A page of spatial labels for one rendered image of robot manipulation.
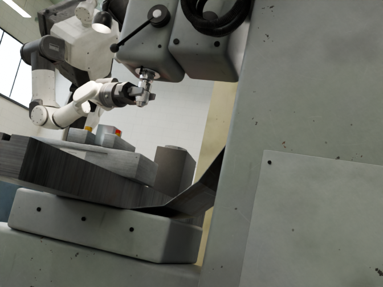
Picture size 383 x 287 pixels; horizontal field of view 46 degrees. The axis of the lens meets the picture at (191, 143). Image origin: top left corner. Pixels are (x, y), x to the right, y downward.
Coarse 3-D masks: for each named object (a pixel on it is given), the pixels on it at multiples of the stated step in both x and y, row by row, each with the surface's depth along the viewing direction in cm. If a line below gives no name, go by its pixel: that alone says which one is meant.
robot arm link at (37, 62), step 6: (30, 42) 180; (36, 42) 176; (24, 48) 180; (30, 48) 178; (36, 48) 175; (24, 54) 180; (30, 54) 178; (36, 54) 176; (30, 60) 181; (36, 60) 175; (42, 60) 175; (48, 60) 177; (36, 66) 175; (42, 66) 175; (48, 66) 176; (54, 66) 180
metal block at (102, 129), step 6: (102, 126) 129; (108, 126) 129; (114, 126) 129; (96, 132) 130; (102, 132) 129; (108, 132) 128; (114, 132) 129; (96, 138) 129; (102, 138) 129; (96, 144) 129
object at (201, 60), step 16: (208, 0) 137; (224, 0) 135; (176, 16) 139; (208, 16) 135; (176, 32) 137; (192, 32) 136; (240, 32) 144; (176, 48) 136; (192, 48) 135; (208, 48) 133; (224, 48) 132; (240, 48) 146; (192, 64) 144; (208, 64) 141; (224, 64) 138; (240, 64) 149; (224, 80) 152
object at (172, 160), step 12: (156, 156) 169; (168, 156) 168; (180, 156) 167; (168, 168) 167; (180, 168) 166; (192, 168) 181; (156, 180) 166; (168, 180) 166; (180, 180) 165; (192, 180) 185; (168, 192) 165; (180, 192) 167
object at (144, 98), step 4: (140, 84) 148; (144, 84) 147; (148, 88) 148; (144, 92) 147; (148, 92) 148; (136, 96) 147; (140, 96) 147; (144, 96) 147; (148, 96) 148; (136, 100) 147; (140, 100) 146; (144, 100) 147; (148, 100) 149
